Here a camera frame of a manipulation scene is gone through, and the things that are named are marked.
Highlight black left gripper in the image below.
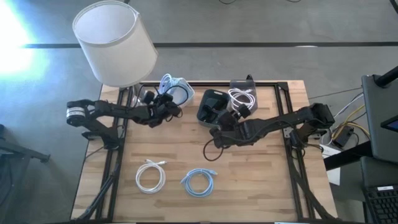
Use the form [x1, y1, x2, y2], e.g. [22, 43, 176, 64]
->
[142, 90, 183, 125]

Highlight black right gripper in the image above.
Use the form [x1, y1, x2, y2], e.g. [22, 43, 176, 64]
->
[203, 97, 251, 147]

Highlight light blue cable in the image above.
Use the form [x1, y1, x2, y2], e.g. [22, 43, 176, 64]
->
[180, 168, 218, 198]
[158, 73, 190, 98]

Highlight white plastic bin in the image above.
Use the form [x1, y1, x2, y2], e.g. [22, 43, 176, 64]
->
[155, 77, 196, 110]

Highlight white cable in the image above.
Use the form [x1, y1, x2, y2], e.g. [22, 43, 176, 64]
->
[135, 159, 167, 195]
[228, 88, 256, 110]

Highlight dark teal plastic bin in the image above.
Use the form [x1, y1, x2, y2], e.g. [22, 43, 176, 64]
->
[197, 89, 233, 129]

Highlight clear grey plastic bin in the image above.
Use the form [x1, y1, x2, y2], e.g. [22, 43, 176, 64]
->
[229, 79, 258, 114]

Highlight white shade metal table lamp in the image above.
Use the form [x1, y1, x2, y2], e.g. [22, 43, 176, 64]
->
[72, 0, 159, 108]

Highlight white paper sheet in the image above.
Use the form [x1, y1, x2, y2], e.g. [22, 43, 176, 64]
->
[322, 146, 342, 187]

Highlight black desk bar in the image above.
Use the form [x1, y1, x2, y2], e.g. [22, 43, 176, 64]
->
[323, 149, 374, 171]

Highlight dark side table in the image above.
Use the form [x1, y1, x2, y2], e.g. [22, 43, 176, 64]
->
[0, 124, 51, 224]

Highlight grey computer case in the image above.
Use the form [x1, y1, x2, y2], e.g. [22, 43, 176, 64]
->
[361, 74, 398, 164]

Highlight black pole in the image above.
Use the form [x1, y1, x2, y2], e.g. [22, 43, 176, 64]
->
[374, 65, 398, 88]

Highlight small dark screen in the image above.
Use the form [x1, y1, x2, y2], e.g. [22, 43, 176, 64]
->
[381, 114, 398, 133]

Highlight black keyboard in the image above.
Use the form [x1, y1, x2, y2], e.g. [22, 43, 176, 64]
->
[363, 185, 398, 224]

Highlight black aluminium table frame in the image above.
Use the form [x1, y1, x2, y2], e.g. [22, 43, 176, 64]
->
[77, 81, 336, 223]

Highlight black cable bundle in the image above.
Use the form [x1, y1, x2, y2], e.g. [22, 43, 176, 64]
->
[76, 161, 121, 222]
[290, 167, 336, 222]

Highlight loose floor cables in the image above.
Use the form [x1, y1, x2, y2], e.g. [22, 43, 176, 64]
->
[320, 90, 371, 150]

